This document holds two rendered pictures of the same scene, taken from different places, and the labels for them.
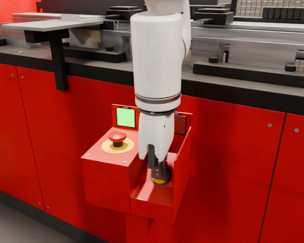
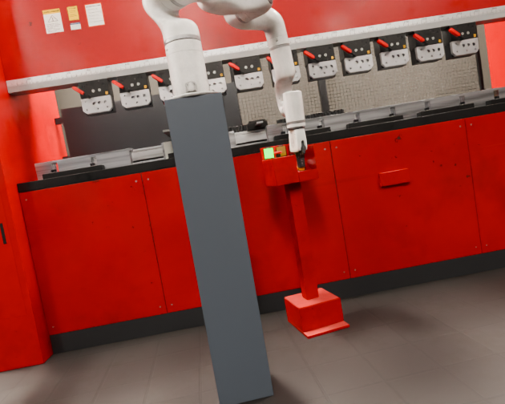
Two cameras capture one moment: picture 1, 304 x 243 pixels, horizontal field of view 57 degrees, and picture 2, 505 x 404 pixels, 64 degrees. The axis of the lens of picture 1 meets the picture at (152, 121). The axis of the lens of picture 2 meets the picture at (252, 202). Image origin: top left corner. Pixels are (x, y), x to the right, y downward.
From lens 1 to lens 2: 1.54 m
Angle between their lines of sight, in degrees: 37
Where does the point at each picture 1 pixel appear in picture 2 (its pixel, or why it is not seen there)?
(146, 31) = (295, 94)
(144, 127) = (299, 133)
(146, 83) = (296, 115)
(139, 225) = (298, 199)
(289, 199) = (345, 184)
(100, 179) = (283, 167)
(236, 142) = not seen: hidden behind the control
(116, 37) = not seen: hidden behind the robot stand
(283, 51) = (313, 122)
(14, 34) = (115, 159)
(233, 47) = not seen: hidden behind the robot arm
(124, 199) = (296, 174)
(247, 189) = (325, 189)
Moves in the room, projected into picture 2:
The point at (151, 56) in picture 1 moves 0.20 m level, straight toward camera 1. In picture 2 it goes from (297, 103) to (330, 91)
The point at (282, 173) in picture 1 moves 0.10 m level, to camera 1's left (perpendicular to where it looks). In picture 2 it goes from (338, 171) to (324, 174)
